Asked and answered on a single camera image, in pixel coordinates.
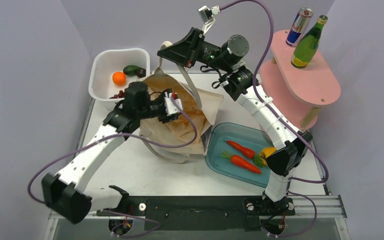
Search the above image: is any aluminium frame rail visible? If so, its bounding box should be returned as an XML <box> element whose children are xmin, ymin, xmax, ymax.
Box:
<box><xmin>291</xmin><ymin>130</ymin><xmax>352</xmax><ymax>240</ymax></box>

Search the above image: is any red grape bunch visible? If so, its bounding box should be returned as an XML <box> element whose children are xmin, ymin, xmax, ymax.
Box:
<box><xmin>110</xmin><ymin>90</ymin><xmax>125</xmax><ymax>99</ymax></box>

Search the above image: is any yellow bell pepper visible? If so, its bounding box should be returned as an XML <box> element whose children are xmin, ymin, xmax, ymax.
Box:
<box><xmin>259</xmin><ymin>147</ymin><xmax>277</xmax><ymax>166</ymax></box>

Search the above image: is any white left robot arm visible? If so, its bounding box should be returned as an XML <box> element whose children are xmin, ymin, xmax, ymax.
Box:
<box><xmin>41</xmin><ymin>81</ymin><xmax>183</xmax><ymax>224</ymax></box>

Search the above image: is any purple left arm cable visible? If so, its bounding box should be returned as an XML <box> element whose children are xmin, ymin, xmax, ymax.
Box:
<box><xmin>26</xmin><ymin>96</ymin><xmax>199</xmax><ymax>239</ymax></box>

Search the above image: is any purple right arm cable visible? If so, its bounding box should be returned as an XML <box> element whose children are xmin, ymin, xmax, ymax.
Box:
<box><xmin>219</xmin><ymin>0</ymin><xmax>330</xmax><ymax>239</ymax></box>

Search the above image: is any orange carrot with greens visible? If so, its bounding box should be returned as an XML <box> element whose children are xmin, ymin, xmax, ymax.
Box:
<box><xmin>220</xmin><ymin>151</ymin><xmax>262</xmax><ymax>174</ymax></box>

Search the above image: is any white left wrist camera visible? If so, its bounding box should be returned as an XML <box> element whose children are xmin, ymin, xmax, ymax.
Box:
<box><xmin>163</xmin><ymin>92</ymin><xmax>183</xmax><ymax>116</ymax></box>

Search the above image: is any pink three-tier shelf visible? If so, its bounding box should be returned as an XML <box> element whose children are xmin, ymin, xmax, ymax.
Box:
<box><xmin>259</xmin><ymin>30</ymin><xmax>341</xmax><ymax>131</ymax></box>

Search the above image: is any green avocado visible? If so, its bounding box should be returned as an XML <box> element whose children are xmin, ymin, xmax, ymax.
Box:
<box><xmin>122</xmin><ymin>65</ymin><xmax>140</xmax><ymax>77</ymax></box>

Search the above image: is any white plastic basket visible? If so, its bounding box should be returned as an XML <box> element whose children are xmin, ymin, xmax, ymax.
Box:
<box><xmin>88</xmin><ymin>48</ymin><xmax>150</xmax><ymax>111</ymax></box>

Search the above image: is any teal plastic tray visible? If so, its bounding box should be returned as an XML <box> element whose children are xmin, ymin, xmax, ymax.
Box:
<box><xmin>205</xmin><ymin>122</ymin><xmax>273</xmax><ymax>188</ymax></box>

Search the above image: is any orange plastic grocery bag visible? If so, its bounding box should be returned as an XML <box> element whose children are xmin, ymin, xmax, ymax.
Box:
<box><xmin>142</xmin><ymin>73</ymin><xmax>209</xmax><ymax>143</ymax></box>

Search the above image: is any green glass bottle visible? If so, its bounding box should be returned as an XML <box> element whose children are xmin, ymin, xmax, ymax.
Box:
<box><xmin>291</xmin><ymin>15</ymin><xmax>328</xmax><ymax>69</ymax></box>

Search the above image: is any canvas tote bag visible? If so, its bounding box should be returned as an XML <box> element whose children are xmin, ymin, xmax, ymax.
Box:
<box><xmin>139</xmin><ymin>57</ymin><xmax>224</xmax><ymax>164</ymax></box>

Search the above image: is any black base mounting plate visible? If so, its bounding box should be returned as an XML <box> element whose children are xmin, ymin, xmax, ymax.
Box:
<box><xmin>96</xmin><ymin>195</ymin><xmax>296</xmax><ymax>231</ymax></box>

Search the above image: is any orange fruit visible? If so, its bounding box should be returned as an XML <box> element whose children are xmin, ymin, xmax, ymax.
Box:
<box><xmin>112</xmin><ymin>71</ymin><xmax>127</xmax><ymax>87</ymax></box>

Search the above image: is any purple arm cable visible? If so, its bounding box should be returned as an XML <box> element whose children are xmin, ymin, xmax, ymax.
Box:
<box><xmin>26</xmin><ymin>96</ymin><xmax>199</xmax><ymax>239</ymax></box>
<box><xmin>219</xmin><ymin>0</ymin><xmax>330</xmax><ymax>239</ymax></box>

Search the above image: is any red chili pepper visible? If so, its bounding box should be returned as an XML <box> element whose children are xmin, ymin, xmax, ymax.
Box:
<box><xmin>226</xmin><ymin>140</ymin><xmax>267</xmax><ymax>167</ymax></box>

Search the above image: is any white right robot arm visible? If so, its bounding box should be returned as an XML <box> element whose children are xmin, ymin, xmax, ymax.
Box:
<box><xmin>157</xmin><ymin>27</ymin><xmax>312</xmax><ymax>216</ymax></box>

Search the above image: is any blue labelled bottle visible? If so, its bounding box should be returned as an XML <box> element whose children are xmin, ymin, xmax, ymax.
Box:
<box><xmin>285</xmin><ymin>7</ymin><xmax>314</xmax><ymax>47</ymax></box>

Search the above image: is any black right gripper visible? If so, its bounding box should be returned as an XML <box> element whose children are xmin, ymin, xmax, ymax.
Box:
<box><xmin>157</xmin><ymin>27</ymin><xmax>233</xmax><ymax>73</ymax></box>

